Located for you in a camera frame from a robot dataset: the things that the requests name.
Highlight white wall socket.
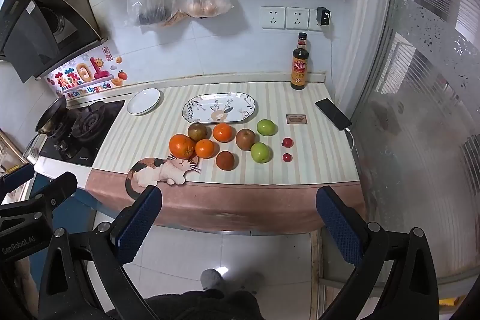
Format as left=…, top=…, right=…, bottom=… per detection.
left=260, top=6, right=286, bottom=30
left=286, top=7, right=310, bottom=30

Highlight black charger plug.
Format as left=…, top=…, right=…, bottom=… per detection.
left=317, top=6, right=332, bottom=27

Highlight gas stove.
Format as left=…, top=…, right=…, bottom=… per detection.
left=37, top=100, right=125, bottom=168

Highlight black range hood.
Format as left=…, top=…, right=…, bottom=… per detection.
left=0, top=0, right=107, bottom=84

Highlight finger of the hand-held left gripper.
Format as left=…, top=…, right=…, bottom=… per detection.
left=0, top=172, right=78, bottom=221
left=0, top=164, right=35, bottom=200

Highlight white round plate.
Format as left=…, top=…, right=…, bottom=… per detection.
left=127, top=88, right=163, bottom=115

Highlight person's dark clothing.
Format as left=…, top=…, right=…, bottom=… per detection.
left=142, top=288, right=263, bottom=320

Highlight grey slipper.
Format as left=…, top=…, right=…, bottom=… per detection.
left=200, top=268, right=230, bottom=292

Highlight dark brown round fruit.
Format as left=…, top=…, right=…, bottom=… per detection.
left=215, top=151, right=236, bottom=171

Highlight green apple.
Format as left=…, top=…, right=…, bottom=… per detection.
left=250, top=142, right=271, bottom=164
left=257, top=119, right=278, bottom=136

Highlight frying pan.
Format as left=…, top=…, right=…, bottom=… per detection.
left=22, top=96, right=68, bottom=159

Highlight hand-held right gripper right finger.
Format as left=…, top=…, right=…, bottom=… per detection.
left=316, top=186, right=439, bottom=320

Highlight colourful wall stickers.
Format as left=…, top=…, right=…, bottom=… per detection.
left=44, top=46, right=126, bottom=97

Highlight black smartphone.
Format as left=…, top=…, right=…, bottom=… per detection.
left=315, top=98, right=353, bottom=132

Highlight patterned oval plate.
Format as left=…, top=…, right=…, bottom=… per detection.
left=182, top=92, right=259, bottom=124

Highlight soy sauce bottle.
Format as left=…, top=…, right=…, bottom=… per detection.
left=290, top=32, right=310, bottom=92

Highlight large orange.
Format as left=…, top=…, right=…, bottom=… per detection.
left=169, top=133, right=197, bottom=160

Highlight frosted glass sliding door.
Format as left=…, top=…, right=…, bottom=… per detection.
left=337, top=0, right=480, bottom=291

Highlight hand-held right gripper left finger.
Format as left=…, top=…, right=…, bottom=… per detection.
left=38, top=185, right=163, bottom=320

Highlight white charging cable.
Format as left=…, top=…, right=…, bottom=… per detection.
left=326, top=24, right=357, bottom=156

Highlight small orange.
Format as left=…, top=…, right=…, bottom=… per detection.
left=212, top=122, right=234, bottom=143
left=194, top=139, right=215, bottom=159

